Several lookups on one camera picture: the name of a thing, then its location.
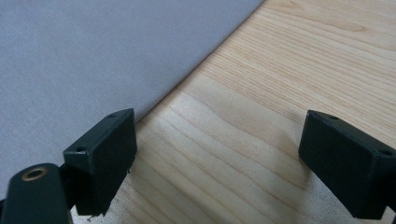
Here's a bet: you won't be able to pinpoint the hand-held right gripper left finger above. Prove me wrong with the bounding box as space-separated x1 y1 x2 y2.
63 107 138 217

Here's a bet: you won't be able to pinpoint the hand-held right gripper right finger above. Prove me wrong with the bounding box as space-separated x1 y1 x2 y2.
298 109 396 220

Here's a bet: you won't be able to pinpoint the grey pants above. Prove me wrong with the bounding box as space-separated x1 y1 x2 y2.
0 0 266 200

